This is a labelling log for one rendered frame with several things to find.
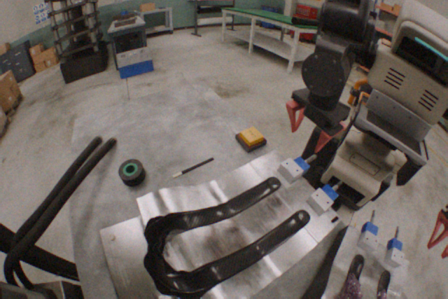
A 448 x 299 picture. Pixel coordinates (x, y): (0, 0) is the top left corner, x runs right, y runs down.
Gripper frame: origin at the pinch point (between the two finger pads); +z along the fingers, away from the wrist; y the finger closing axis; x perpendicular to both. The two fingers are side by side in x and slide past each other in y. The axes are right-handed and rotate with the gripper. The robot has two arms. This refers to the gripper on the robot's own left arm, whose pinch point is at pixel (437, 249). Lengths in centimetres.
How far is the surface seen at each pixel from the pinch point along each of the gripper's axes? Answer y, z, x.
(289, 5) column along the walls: -327, -287, 567
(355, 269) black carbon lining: -13.9, 15.5, 1.0
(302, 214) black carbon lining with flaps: -34.5, 10.9, 1.8
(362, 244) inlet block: -16.3, 10.9, 5.1
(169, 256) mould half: -48, 17, -23
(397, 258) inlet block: -3.7, 9.7, 5.6
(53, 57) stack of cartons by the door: -692, 86, -21
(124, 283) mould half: -51, 29, -30
